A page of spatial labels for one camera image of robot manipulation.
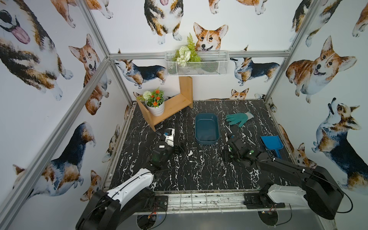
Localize teal plastic storage box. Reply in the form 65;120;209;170
195;113;220;145

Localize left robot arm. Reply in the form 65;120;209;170
75;141;185;230

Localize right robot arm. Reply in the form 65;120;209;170
226;135;344;220

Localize green work glove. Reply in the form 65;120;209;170
226;112;254;127

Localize blue plastic dustpan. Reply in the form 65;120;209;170
261;136;284;159

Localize white flower pot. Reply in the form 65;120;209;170
145;101;165;117

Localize orange flower plant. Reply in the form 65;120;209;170
137;88;164;108

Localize wooden shelf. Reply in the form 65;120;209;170
137;76;193;132

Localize green fern white flowers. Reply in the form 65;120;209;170
172;34;201;67

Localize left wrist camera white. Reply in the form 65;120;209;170
164;128;175;147

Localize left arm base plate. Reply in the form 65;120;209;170
136;195;169;213

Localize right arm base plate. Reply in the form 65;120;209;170
243;193;286;209

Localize white wire basket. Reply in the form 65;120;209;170
165;51;230;76

